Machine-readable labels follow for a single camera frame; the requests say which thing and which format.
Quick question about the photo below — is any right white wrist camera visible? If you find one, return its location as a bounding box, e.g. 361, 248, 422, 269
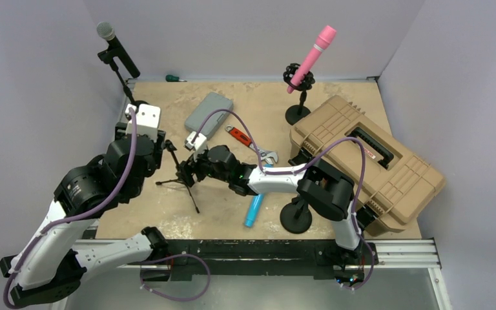
184, 131, 208, 161

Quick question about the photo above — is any tan plastic tool case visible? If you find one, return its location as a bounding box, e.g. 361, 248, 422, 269
290, 96, 446, 236

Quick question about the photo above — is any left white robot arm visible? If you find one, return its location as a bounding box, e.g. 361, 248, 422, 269
0, 130, 168, 309

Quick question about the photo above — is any grey plastic case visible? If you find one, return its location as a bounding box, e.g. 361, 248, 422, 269
184, 92, 234, 140

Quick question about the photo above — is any black handheld microphone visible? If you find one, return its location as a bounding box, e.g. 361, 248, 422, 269
96, 22, 141, 78

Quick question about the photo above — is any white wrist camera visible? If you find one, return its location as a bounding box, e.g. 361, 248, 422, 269
125, 103, 161, 141
184, 131, 208, 161

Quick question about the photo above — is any pink microphone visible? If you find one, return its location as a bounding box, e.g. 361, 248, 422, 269
287, 25, 336, 94

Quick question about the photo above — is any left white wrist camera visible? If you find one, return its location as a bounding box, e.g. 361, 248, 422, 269
125, 103, 161, 141

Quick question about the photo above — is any green handle screwdriver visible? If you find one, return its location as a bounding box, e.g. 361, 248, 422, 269
165, 74, 187, 83

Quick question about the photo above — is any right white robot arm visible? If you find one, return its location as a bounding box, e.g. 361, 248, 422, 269
177, 145, 363, 263

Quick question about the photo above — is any black tripod shock-mount stand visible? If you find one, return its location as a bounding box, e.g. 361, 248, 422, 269
155, 139, 200, 214

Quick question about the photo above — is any shock-mount mic stand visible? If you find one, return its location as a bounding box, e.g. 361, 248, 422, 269
282, 63, 316, 127

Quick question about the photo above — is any purple cable loop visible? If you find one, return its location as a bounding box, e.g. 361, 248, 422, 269
139, 253, 212, 302

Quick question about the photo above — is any blue microphone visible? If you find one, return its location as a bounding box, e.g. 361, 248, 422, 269
243, 164, 274, 229

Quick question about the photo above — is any round-base mic stand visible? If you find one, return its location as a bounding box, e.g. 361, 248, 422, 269
103, 57, 146, 109
280, 196, 313, 234

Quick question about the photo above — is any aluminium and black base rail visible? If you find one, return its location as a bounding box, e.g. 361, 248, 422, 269
59, 240, 440, 284

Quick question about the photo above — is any red adjustable wrench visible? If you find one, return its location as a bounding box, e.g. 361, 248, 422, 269
225, 125, 278, 165

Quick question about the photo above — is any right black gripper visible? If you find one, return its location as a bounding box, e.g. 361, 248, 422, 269
178, 145, 231, 186

